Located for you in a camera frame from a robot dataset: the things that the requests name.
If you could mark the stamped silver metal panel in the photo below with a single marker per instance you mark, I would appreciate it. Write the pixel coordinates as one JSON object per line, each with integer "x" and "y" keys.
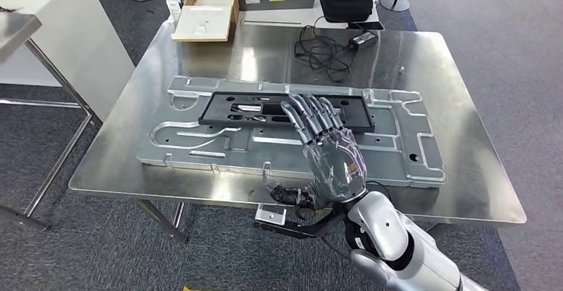
{"x": 198, "y": 148}

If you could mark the white table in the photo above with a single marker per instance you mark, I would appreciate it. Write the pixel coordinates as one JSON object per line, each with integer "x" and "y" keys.
{"x": 272, "y": 17}

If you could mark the open cardboard box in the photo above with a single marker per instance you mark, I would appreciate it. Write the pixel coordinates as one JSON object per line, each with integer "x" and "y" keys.
{"x": 202, "y": 20}

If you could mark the pale wrist camera on bracket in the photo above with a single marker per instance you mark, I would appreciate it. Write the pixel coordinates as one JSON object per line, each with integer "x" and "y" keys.
{"x": 270, "y": 214}

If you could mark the black smartphone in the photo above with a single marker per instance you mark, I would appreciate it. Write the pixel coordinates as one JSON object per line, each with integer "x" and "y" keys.
{"x": 367, "y": 26}

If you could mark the stainless steel workbench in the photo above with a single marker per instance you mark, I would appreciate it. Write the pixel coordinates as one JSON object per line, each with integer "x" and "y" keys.
{"x": 462, "y": 104}

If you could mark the stainless steel side table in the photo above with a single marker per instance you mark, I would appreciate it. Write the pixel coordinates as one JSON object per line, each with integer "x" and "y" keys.
{"x": 13, "y": 31}

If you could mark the white panel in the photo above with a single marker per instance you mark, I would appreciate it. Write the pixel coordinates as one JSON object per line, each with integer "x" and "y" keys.
{"x": 75, "y": 47}

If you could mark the small white carton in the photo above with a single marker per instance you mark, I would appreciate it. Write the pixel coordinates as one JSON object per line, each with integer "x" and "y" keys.
{"x": 173, "y": 9}

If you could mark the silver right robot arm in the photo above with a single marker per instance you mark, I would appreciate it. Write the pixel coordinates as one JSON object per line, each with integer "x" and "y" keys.
{"x": 409, "y": 253}

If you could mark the black plastic license plate frame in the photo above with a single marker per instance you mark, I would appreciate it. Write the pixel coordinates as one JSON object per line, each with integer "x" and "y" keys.
{"x": 213, "y": 113}

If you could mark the black power adapter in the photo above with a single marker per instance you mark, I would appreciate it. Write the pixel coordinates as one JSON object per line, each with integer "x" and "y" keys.
{"x": 363, "y": 40}

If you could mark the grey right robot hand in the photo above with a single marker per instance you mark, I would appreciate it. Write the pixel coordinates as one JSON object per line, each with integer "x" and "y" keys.
{"x": 334, "y": 165}

